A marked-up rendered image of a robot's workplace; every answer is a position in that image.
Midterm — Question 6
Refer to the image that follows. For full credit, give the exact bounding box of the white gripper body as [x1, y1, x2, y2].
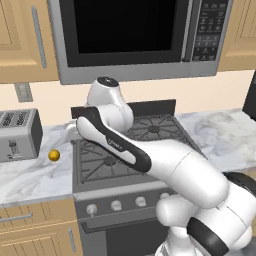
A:
[65, 121, 82, 141]

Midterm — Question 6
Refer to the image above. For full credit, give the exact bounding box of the yellow lemon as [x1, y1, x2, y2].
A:
[48, 149, 62, 163]

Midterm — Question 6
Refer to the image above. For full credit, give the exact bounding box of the grey gas stove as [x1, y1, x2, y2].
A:
[70, 98, 210, 256]

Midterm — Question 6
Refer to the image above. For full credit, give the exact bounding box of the silver toaster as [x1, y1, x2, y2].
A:
[0, 108, 44, 164]

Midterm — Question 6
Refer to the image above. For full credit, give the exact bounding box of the wooden drawer front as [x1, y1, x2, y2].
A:
[0, 196, 79, 235]

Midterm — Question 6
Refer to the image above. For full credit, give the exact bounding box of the silver microwave oven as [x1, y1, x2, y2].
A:
[47, 0, 235, 86]

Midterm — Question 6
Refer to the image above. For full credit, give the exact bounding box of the wooden base cupboard door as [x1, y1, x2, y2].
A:
[0, 223, 84, 256]

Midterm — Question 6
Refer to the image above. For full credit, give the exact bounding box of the grey oven door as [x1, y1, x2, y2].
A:
[79, 214, 175, 256]

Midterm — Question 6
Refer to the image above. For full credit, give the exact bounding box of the black appliance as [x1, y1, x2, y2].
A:
[241, 69, 256, 122]

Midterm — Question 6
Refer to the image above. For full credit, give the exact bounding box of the grey wall socket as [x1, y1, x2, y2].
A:
[13, 82, 34, 103]

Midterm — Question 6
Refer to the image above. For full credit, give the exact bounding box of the wooden wall cupboard door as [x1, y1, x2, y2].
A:
[0, 0, 61, 85]
[216, 0, 256, 73]

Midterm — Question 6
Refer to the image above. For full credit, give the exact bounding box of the silver wall cupboard handle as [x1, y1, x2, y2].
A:
[31, 4, 48, 70]

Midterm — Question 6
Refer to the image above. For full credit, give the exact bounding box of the silver drawer handle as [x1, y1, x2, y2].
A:
[0, 212, 34, 224]

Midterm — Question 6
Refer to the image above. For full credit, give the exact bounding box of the dark oven door handle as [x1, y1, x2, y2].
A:
[79, 215, 162, 235]

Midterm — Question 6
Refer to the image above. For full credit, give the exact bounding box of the silver base cupboard handle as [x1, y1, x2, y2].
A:
[67, 226, 77, 254]

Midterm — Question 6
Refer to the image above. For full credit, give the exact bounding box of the silver microwave door handle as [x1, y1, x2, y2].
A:
[181, 0, 195, 63]

